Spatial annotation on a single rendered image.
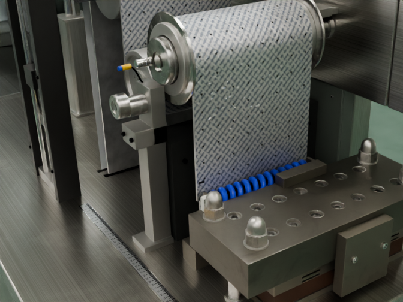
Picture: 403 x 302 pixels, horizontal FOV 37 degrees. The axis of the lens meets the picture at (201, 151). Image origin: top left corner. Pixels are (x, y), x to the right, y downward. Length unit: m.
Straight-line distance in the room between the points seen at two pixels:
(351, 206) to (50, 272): 0.52
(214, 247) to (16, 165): 0.69
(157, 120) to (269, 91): 0.19
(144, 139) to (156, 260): 0.22
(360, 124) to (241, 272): 0.64
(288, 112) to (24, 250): 0.54
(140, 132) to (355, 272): 0.40
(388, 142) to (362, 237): 2.75
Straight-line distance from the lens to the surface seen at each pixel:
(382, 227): 0.98
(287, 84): 1.03
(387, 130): 3.85
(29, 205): 1.29
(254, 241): 0.86
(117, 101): 0.96
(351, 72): 1.12
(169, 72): 0.92
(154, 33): 0.97
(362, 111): 1.39
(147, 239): 1.11
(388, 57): 1.05
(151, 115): 0.98
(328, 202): 0.99
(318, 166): 1.06
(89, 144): 1.53
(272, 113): 1.03
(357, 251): 0.96
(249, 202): 0.98
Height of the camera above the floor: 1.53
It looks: 26 degrees down
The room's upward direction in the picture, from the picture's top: 2 degrees counter-clockwise
